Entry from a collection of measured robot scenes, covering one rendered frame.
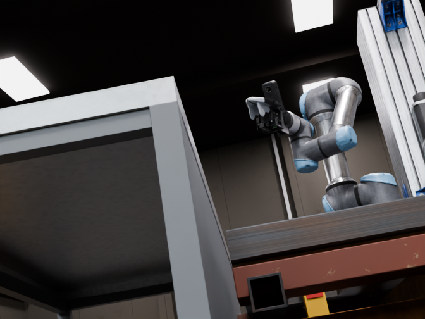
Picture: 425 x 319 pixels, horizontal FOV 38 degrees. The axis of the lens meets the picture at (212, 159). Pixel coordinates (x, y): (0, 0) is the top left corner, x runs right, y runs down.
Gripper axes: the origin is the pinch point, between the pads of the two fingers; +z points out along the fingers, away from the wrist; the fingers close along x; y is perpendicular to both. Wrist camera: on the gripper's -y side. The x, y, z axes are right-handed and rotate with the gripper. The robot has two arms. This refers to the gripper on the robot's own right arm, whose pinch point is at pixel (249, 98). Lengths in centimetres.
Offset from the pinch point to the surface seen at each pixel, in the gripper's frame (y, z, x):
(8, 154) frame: 45, 99, -21
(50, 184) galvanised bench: 41, 75, -1
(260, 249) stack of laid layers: 58, 67, -42
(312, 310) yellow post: 65, 14, -22
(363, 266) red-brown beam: 61, 60, -55
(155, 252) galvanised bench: 45, 14, 27
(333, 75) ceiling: -407, -856, 341
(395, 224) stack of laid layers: 55, 56, -59
